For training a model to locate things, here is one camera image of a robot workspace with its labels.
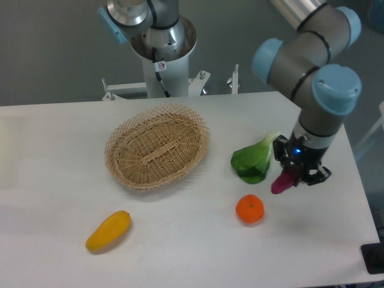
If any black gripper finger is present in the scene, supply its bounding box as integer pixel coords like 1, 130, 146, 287
295, 166, 332, 187
272, 135, 291, 173

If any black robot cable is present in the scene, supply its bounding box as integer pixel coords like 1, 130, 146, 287
151, 47, 172, 98

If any green bok choy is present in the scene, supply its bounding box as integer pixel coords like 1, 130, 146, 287
230, 132, 280, 184

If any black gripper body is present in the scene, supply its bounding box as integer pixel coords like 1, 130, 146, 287
287, 134, 328, 174

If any orange tangerine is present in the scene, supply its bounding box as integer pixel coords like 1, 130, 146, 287
235, 194, 265, 224

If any purple sweet potato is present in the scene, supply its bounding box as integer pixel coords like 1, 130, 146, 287
271, 164, 299, 194

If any black device at table edge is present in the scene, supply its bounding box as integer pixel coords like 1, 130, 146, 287
361, 243, 383, 275

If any yellow mango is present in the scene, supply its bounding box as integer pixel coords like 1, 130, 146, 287
85, 211, 131, 251

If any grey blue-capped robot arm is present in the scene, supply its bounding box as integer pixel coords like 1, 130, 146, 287
98, 1, 361, 185

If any woven wicker basket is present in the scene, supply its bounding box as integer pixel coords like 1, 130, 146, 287
104, 104, 210, 191

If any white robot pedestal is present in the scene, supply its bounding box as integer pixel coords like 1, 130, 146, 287
130, 16, 197, 98

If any white frame right edge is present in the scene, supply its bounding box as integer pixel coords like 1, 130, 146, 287
354, 102, 383, 154

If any white metal base frame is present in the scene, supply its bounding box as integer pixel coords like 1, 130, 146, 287
102, 64, 241, 101

